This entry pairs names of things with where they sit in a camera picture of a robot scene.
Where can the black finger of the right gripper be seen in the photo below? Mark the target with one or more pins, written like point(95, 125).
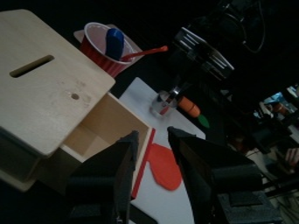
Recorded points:
point(186, 84)
point(174, 81)

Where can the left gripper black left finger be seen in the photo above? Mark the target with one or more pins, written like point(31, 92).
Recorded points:
point(104, 186)

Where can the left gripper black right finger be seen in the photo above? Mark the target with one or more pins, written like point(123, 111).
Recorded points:
point(218, 180)

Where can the round metal dough cutter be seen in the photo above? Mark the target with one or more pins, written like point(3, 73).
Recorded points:
point(161, 105)

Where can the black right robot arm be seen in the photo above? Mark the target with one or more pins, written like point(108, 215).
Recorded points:
point(230, 14)

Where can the flat red dough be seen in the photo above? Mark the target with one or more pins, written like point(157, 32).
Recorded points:
point(165, 169)

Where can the wooden drawer with red front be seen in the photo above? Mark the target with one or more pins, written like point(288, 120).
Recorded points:
point(116, 122)

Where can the light wooden drawer box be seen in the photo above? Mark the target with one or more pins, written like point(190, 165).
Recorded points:
point(51, 87)

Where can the orange toy carrot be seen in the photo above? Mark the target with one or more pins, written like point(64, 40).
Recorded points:
point(190, 107)

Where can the red plastic utensil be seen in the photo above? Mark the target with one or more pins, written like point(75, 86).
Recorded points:
point(145, 52)

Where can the white cutting board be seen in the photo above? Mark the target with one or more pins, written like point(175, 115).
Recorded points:
point(167, 204)

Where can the blue plastic utensil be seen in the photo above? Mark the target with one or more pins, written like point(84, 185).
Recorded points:
point(115, 43)

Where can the red plastic cup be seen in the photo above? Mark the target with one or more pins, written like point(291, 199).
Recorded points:
point(99, 55)

